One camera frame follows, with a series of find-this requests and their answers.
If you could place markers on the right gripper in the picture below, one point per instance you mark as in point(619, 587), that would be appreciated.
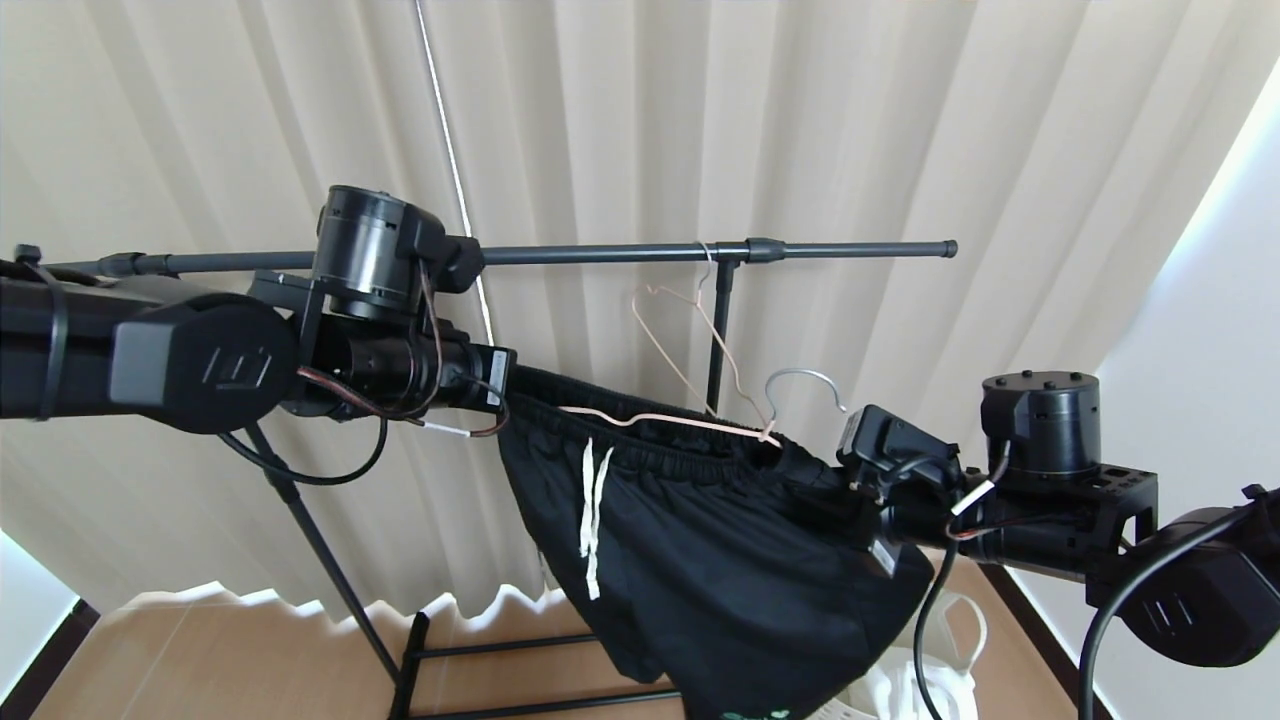
point(900, 525)

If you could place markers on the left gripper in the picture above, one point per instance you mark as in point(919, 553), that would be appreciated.
point(480, 375)

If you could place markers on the pink clothes hanger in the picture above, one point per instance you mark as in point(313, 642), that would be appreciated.
point(650, 417)
point(690, 345)

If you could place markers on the black shorts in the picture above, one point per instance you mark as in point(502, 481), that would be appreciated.
point(720, 560)

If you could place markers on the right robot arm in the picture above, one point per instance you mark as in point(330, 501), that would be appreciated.
point(1050, 430)

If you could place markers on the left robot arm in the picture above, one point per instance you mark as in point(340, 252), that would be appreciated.
point(150, 350)

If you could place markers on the white laundry basket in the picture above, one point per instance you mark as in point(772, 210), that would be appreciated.
point(975, 625)

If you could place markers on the black clothes rack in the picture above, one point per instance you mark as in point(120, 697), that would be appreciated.
point(620, 253)

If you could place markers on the white garment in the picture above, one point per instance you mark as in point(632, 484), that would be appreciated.
point(915, 690)

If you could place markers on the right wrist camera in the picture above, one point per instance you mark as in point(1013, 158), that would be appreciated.
point(885, 440)

